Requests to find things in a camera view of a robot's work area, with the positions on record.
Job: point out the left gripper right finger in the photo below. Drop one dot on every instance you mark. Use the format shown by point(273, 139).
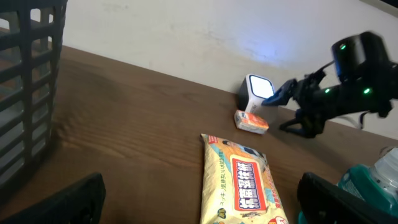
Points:
point(323, 202)

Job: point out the teal spray bottle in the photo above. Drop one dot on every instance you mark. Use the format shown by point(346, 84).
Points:
point(376, 184)

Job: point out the white barcode scanner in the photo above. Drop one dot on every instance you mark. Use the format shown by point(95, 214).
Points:
point(252, 92)

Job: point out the grey plastic shopping basket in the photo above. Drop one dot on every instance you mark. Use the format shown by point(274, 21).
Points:
point(31, 45)

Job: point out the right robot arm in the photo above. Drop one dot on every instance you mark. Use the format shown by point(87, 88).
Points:
point(368, 84)

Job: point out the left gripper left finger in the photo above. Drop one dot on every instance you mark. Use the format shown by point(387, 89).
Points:
point(80, 202)

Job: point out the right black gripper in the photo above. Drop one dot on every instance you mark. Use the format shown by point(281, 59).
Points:
point(316, 105)

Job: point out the yellow wet wipes pack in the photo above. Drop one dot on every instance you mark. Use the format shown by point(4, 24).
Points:
point(237, 185)

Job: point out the orange snack packet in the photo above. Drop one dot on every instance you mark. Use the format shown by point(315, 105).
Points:
point(250, 122)

